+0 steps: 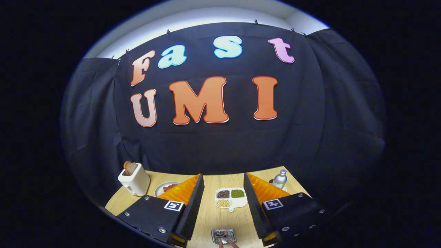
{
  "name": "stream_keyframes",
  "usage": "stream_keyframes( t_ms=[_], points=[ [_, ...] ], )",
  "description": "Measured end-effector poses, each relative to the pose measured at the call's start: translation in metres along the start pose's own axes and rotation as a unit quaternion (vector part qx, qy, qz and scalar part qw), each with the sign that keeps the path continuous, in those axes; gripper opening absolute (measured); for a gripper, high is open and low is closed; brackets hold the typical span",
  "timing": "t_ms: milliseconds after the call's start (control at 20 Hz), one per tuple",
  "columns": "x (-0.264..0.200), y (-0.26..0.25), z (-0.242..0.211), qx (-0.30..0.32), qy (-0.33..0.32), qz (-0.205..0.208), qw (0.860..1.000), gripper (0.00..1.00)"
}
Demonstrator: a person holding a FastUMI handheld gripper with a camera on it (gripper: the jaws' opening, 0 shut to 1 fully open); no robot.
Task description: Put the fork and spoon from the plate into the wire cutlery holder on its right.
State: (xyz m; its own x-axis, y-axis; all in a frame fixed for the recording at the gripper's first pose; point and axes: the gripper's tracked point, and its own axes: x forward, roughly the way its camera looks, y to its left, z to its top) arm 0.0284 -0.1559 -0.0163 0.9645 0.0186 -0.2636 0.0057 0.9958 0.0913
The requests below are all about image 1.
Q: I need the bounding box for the metal bottle with green label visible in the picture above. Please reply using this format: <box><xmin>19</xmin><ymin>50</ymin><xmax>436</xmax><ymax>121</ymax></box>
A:
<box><xmin>272</xmin><ymin>169</ymin><xmax>288</xmax><ymax>189</ymax></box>

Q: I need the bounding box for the white divided dish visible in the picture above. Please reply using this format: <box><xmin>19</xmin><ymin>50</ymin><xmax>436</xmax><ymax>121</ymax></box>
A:
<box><xmin>215</xmin><ymin>187</ymin><xmax>248</xmax><ymax>212</ymax></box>

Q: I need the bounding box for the white toaster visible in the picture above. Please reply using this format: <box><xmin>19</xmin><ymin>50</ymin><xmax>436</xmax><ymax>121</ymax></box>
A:
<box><xmin>118</xmin><ymin>163</ymin><xmax>151</xmax><ymax>197</ymax></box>

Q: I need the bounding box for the metal wire basket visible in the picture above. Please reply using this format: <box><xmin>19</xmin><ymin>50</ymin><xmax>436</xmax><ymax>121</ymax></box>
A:
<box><xmin>211</xmin><ymin>228</ymin><xmax>237</xmax><ymax>245</ymax></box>

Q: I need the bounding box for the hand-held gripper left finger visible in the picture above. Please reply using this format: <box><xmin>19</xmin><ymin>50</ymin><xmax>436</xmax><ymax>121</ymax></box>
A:
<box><xmin>116</xmin><ymin>174</ymin><xmax>205</xmax><ymax>247</ymax></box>

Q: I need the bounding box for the white oval plate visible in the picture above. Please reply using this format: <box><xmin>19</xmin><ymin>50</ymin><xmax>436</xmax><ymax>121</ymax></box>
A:
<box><xmin>155</xmin><ymin>182</ymin><xmax>181</xmax><ymax>197</ymax></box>

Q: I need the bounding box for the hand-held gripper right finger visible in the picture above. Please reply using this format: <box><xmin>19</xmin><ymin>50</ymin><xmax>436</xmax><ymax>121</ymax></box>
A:
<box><xmin>243</xmin><ymin>173</ymin><xmax>327</xmax><ymax>247</ymax></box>

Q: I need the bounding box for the small white coaster dish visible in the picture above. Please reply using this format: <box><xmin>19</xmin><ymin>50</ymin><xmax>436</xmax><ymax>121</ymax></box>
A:
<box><xmin>269</xmin><ymin>179</ymin><xmax>288</xmax><ymax>192</ymax></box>

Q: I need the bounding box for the row of small cloth clips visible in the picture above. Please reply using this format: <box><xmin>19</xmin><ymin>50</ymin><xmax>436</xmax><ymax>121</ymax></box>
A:
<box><xmin>111</xmin><ymin>20</ymin><xmax>308</xmax><ymax>60</ymax></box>

